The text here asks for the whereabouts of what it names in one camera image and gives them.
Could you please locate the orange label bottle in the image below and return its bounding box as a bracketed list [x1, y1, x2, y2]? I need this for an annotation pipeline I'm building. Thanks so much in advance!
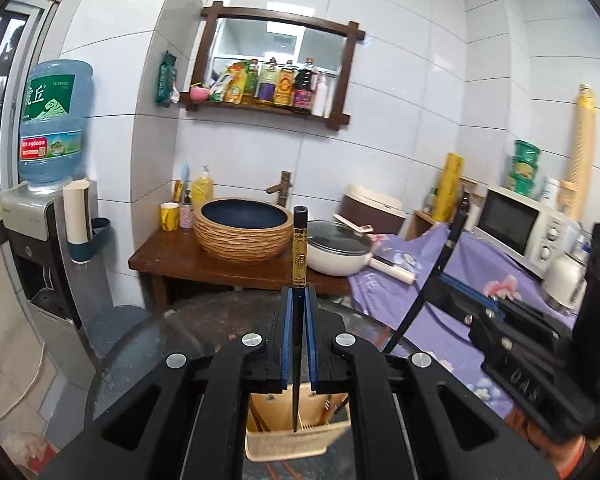
[274, 60, 296, 108]

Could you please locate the wooden counter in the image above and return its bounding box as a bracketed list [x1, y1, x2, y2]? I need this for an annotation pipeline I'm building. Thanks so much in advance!
[128, 227, 353, 311]

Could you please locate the cream cloth cover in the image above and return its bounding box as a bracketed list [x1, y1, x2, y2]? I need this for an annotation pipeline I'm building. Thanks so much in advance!
[0, 200, 56, 421]

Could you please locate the yellow soap pump bottle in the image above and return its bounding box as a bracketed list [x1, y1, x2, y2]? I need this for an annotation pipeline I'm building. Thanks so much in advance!
[191, 164, 215, 211]

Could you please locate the person's right forearm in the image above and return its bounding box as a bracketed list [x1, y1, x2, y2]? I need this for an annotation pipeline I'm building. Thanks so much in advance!
[555, 432, 600, 478]

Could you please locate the bamboo style faucet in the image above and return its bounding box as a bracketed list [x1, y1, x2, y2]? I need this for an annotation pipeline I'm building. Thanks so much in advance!
[266, 171, 293, 208]

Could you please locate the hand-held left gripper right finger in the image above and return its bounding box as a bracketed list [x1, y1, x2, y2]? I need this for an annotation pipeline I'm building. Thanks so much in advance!
[304, 285, 556, 480]

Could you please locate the white electric pot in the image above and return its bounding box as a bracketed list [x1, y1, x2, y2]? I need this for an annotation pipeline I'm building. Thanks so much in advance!
[305, 220, 376, 277]

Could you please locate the white paper cup tube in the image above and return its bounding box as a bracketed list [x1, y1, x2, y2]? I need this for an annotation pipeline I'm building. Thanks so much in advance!
[62, 180, 92, 243]

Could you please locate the dark soy sauce bottle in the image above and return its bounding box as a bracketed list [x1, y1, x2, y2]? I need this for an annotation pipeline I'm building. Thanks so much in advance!
[291, 57, 318, 113]

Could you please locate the white lint roller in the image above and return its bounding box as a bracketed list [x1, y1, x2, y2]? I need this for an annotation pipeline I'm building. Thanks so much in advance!
[369, 255, 417, 287]

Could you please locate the white tube bottle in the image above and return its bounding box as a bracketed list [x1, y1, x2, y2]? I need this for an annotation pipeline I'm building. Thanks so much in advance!
[540, 176, 561, 206]

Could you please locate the purple label bottle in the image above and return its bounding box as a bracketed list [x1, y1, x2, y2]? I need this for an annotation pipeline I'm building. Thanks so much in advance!
[255, 57, 280, 106]

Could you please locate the yellow green seasoning packet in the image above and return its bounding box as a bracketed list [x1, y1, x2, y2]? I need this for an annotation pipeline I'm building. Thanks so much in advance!
[224, 62, 248, 105]
[209, 72, 233, 103]

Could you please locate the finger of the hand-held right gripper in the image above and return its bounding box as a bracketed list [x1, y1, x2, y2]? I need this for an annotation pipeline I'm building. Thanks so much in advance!
[426, 277, 511, 341]
[442, 272, 576, 333]

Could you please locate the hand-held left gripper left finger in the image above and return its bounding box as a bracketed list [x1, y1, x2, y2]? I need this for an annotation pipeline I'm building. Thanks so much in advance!
[40, 285, 296, 480]

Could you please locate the blue water jug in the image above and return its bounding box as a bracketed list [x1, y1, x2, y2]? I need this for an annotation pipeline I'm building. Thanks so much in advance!
[19, 59, 95, 196]

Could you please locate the woven pattern wash basin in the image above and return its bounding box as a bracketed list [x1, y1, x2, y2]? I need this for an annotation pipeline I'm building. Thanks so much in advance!
[193, 196, 294, 265]

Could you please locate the cream paper cup sleeve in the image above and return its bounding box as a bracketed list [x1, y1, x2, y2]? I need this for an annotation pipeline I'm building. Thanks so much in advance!
[567, 82, 596, 221]

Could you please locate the wooden framed mirror shelf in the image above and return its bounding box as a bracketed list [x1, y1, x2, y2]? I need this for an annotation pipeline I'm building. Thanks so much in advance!
[180, 2, 366, 132]

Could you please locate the white microwave oven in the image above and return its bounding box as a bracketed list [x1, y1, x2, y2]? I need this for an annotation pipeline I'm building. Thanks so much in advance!
[474, 185, 581, 281]

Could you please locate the white plastic bag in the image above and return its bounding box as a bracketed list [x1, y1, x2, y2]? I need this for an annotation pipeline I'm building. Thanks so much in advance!
[2, 432, 56, 471]

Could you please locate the brown wooden chopstick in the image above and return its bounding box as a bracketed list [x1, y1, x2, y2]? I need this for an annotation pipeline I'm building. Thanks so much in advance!
[274, 461, 308, 480]

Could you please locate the yellow cup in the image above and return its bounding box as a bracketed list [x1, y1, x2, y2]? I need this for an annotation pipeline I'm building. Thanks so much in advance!
[160, 202, 181, 231]

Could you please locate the white rice paddle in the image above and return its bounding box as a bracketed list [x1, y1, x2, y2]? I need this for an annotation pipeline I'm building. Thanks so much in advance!
[332, 212, 375, 235]

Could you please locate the white kettle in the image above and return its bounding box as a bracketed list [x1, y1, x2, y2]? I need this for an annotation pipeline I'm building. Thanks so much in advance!
[542, 252, 588, 311]

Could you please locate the black gold-banded chopstick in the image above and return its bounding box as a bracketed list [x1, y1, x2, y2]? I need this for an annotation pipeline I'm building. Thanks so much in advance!
[382, 210, 468, 356]
[290, 206, 308, 433]

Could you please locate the small wooden box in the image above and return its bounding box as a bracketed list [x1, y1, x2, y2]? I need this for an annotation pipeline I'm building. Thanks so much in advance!
[409, 209, 438, 241]

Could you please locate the green oil bottle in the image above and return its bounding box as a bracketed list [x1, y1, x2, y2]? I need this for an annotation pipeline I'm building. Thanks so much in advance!
[245, 58, 261, 103]

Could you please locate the sliding glass window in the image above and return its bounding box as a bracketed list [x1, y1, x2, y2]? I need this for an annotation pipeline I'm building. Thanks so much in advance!
[0, 2, 56, 196]

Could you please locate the purple floral cloth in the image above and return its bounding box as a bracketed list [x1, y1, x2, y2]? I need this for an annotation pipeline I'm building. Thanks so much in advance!
[347, 220, 600, 421]

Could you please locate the water dispenser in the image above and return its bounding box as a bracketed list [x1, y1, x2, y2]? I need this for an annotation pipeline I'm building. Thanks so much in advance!
[0, 180, 98, 356]

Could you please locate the teal cup holder tray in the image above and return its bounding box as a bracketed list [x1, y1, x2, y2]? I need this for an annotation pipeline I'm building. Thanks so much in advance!
[67, 217, 112, 265]

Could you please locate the brown white rice cooker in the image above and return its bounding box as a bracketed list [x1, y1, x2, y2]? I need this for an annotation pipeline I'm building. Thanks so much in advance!
[341, 183, 407, 236]

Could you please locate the cream perforated utensil holder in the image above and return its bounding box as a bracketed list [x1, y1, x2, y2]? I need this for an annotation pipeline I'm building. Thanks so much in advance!
[244, 379, 355, 462]

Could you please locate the yellow wrap roll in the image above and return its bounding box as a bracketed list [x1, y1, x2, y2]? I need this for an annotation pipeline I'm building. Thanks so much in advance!
[432, 152, 465, 223]

